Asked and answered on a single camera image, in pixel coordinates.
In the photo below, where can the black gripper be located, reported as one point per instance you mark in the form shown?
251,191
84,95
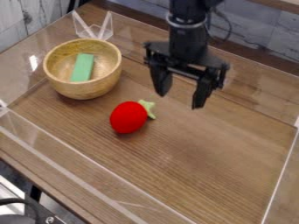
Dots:
184,55

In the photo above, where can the red plush strawberry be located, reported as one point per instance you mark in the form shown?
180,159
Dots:
130,115

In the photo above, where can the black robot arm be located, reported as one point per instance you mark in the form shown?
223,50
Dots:
188,14

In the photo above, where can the green rectangular block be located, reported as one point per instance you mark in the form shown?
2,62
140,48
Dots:
83,67

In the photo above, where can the clear acrylic stand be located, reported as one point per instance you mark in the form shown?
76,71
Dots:
94,31

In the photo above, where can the wooden bowl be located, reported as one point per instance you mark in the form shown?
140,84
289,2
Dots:
59,63

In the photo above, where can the black equipment under table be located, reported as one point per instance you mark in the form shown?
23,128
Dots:
20,210

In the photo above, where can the clear acrylic tray wall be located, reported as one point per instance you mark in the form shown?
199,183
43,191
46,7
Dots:
99,196

